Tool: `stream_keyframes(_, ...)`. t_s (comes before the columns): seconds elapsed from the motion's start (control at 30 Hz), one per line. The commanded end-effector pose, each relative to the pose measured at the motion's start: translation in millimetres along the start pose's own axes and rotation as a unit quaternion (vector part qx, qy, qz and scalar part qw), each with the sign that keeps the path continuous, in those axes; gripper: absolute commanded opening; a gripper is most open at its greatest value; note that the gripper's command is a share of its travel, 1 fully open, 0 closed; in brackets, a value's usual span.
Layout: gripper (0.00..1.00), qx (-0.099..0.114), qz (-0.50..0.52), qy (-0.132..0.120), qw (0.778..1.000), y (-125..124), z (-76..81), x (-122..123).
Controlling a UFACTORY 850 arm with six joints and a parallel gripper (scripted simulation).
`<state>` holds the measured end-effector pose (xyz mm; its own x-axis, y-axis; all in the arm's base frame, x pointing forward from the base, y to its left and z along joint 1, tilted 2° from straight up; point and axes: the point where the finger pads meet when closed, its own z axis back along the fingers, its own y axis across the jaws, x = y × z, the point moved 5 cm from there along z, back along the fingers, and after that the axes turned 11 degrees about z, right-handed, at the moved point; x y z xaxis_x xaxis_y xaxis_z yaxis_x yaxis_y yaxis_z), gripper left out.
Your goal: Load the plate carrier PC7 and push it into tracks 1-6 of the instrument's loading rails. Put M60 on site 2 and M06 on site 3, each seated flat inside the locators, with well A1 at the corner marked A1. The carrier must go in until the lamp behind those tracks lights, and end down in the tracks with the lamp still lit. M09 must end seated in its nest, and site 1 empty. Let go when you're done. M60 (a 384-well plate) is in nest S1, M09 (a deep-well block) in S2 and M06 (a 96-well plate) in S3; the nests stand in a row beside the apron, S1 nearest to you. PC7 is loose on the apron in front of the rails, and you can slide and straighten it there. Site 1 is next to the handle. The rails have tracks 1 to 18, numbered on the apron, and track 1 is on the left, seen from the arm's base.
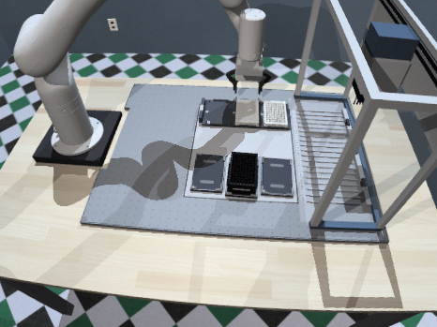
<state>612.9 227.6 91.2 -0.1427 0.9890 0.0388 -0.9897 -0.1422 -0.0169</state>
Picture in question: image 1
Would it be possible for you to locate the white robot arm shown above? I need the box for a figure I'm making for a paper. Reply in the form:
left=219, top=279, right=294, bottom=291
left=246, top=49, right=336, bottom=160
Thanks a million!
left=13, top=0, right=266, bottom=156

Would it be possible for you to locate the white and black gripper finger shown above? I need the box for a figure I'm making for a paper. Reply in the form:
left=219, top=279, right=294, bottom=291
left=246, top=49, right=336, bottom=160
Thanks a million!
left=226, top=69, right=238, bottom=94
left=258, top=71, right=272, bottom=95

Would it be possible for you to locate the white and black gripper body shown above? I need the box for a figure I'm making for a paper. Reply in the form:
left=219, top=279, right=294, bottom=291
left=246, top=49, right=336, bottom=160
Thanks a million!
left=235, top=55, right=263, bottom=82

